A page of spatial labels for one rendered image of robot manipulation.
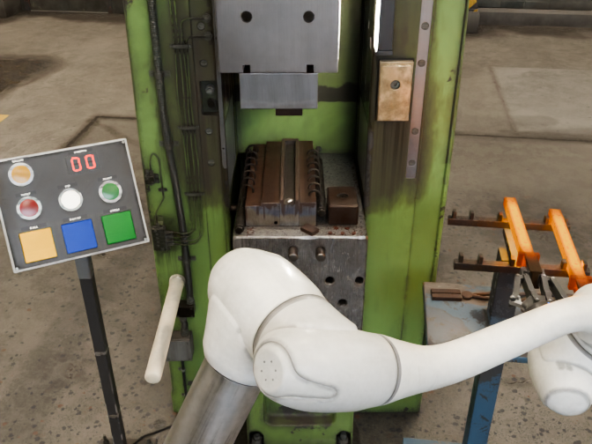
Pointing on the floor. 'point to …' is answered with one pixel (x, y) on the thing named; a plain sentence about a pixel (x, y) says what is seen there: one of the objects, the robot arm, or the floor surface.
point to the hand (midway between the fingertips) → (530, 269)
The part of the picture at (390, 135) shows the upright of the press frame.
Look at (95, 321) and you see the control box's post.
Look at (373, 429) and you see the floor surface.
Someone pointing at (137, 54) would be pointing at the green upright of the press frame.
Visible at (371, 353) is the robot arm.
